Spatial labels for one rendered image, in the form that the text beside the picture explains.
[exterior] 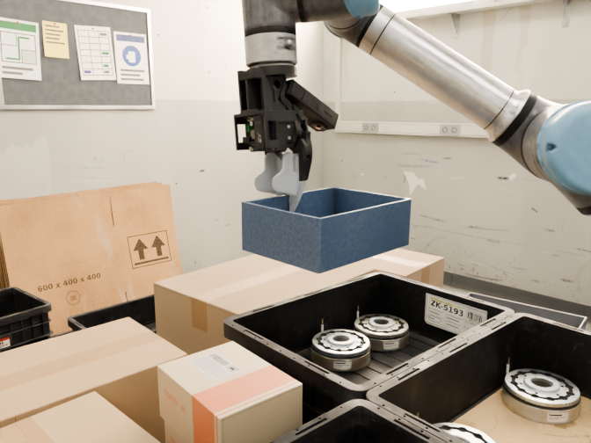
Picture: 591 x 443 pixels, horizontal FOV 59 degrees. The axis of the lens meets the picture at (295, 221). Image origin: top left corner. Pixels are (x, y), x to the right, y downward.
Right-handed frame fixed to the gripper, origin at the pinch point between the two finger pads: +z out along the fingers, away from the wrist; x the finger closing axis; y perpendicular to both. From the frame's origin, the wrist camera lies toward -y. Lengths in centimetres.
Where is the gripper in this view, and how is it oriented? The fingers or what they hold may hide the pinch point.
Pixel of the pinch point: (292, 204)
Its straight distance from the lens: 80.1
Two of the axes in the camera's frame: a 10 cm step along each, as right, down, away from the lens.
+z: 0.6, 9.9, 1.5
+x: 6.8, 0.6, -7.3
